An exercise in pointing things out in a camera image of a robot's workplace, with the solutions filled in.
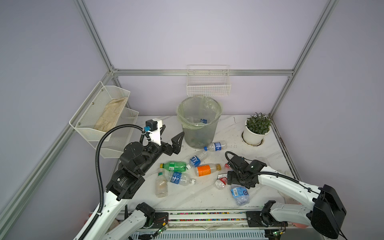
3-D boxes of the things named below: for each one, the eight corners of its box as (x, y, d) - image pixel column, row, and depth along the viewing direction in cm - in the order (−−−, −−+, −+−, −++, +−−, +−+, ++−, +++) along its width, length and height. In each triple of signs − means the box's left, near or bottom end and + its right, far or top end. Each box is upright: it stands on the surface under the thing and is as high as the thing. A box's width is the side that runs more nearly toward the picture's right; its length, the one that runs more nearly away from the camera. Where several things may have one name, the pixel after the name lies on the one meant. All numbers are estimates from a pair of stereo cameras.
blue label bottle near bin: (204, 153, 98) (205, 150, 96) (203, 146, 102) (203, 144, 99) (226, 149, 100) (227, 147, 98) (224, 143, 103) (225, 141, 101)
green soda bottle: (160, 172, 91) (159, 169, 87) (161, 164, 94) (160, 161, 91) (186, 172, 91) (186, 169, 87) (186, 164, 95) (186, 161, 91)
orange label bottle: (196, 178, 88) (196, 174, 84) (194, 170, 91) (194, 166, 88) (220, 172, 91) (221, 168, 87) (218, 165, 94) (218, 161, 90)
